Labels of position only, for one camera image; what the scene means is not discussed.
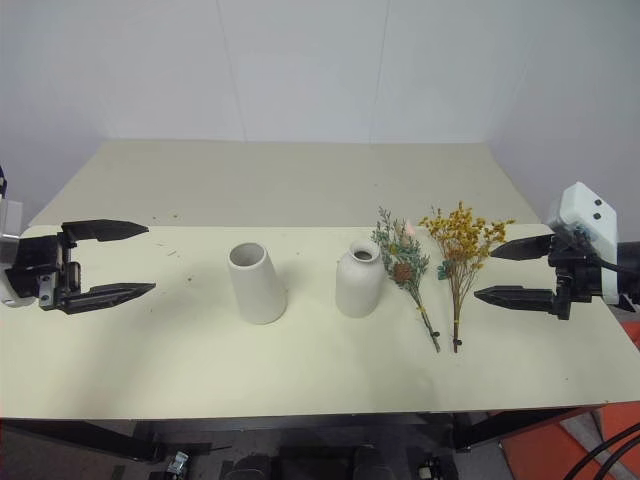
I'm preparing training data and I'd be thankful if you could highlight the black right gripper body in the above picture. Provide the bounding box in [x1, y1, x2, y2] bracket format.
[547, 230, 607, 321]

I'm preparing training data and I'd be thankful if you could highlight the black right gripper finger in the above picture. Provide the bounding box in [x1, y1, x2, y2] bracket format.
[472, 285, 557, 314]
[489, 235, 554, 261]

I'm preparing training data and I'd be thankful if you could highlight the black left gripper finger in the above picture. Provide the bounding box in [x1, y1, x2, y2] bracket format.
[57, 282, 157, 316]
[60, 218, 150, 248]

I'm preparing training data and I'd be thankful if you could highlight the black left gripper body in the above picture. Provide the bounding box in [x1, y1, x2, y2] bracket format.
[5, 232, 84, 312]

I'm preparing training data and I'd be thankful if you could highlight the white conical open vase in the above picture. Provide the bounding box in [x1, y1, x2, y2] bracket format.
[227, 241, 288, 326]

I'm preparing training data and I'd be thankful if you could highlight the white narrow-neck bottle vase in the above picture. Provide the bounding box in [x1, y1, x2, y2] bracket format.
[334, 238, 384, 319]

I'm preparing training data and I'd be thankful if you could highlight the yellow dried flower bouquet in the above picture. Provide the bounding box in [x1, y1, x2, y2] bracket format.
[417, 200, 516, 354]

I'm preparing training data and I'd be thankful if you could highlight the green dried flower bouquet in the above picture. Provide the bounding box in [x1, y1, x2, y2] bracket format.
[369, 205, 443, 354]

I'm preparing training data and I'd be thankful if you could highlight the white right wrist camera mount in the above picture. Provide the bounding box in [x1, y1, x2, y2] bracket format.
[543, 181, 620, 303]

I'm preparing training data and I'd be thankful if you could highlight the black cable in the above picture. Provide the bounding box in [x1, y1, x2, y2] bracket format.
[574, 424, 640, 480]

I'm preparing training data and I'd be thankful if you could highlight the black table frame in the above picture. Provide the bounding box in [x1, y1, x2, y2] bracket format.
[0, 394, 606, 465]

